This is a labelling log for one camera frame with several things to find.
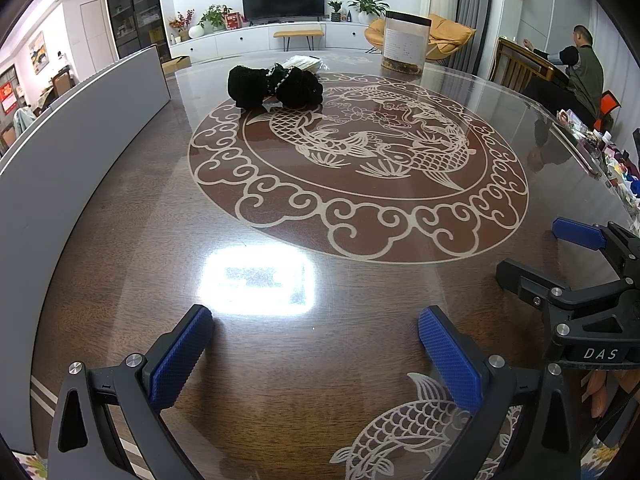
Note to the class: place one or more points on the red flower bouquet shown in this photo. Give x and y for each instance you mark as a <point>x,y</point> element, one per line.
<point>181,20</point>

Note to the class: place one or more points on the pile of small colourful items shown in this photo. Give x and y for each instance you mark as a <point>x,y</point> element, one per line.
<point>617,160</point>

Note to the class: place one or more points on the grey curtain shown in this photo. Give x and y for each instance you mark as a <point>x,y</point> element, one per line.
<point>475,15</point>

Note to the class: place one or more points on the white tv cabinet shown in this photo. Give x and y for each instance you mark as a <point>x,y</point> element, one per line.
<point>240,40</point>

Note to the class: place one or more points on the floral cloth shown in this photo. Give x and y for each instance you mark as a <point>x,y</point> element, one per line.
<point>30,467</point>
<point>607,462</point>

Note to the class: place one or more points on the dark glass display cabinet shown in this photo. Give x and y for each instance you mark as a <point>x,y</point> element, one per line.
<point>135,5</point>

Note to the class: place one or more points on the black television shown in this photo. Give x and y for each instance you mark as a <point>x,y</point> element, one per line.
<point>282,0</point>

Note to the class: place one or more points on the red gift box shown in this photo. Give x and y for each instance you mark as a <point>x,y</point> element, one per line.
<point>234,20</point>

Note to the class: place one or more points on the grey partition panel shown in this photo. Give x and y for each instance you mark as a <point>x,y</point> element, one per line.
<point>75,160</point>

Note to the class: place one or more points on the wooden dining chair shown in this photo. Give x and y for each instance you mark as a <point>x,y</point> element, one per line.
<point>515,67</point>

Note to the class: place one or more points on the brown wooden chair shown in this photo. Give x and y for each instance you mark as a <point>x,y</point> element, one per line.
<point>62,82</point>

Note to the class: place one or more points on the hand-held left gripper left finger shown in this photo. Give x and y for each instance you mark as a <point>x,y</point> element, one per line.
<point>180,357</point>

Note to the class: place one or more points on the clear jar with black lid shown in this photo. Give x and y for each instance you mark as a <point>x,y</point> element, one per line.
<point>405,42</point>

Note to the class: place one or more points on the small potted plant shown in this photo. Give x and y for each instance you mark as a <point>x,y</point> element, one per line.
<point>335,9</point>

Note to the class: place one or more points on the framed landscape painting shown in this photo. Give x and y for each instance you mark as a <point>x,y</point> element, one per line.
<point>38,52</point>

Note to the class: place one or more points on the clear plastic bag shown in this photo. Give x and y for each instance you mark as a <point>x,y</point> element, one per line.
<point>305,62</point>

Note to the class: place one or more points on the black fabric pouch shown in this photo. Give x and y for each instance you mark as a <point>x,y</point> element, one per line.
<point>250,87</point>

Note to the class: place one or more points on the grey jacket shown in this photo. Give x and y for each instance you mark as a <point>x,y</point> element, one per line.
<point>24,121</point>

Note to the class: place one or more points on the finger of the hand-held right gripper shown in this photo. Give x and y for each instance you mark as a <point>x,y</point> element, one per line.
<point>520,277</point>
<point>577,234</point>

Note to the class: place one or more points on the green potted plant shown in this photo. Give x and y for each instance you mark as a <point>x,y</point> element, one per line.
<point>215,15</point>

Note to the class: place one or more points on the orange lounge chair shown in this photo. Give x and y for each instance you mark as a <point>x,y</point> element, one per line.
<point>374,39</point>
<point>450,35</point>

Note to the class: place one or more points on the red wall calendar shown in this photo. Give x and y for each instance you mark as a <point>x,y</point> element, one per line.
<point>8,96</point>

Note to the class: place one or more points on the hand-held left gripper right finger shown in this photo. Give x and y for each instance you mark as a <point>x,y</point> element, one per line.
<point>450,360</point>

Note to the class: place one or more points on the large leafy potted plant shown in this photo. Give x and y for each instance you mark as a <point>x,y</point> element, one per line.
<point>367,5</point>

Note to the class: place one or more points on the round white vase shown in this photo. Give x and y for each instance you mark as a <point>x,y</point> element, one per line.
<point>195,32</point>

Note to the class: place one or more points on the wooden bench with metal legs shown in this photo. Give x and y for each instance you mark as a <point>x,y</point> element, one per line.
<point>297,33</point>

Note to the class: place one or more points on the person's right hand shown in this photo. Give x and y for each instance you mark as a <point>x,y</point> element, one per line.
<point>595,395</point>

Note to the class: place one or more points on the brown cardboard box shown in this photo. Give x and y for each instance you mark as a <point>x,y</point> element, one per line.
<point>175,64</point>

